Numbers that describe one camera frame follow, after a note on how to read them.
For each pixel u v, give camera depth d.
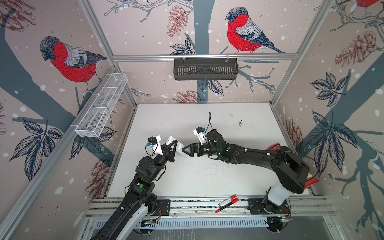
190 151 0.72
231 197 0.77
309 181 0.78
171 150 0.71
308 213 0.74
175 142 0.71
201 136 0.74
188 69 0.95
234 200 0.76
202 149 0.72
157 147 0.64
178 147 0.73
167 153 0.64
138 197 0.54
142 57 1.22
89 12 0.73
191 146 0.70
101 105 0.79
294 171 0.45
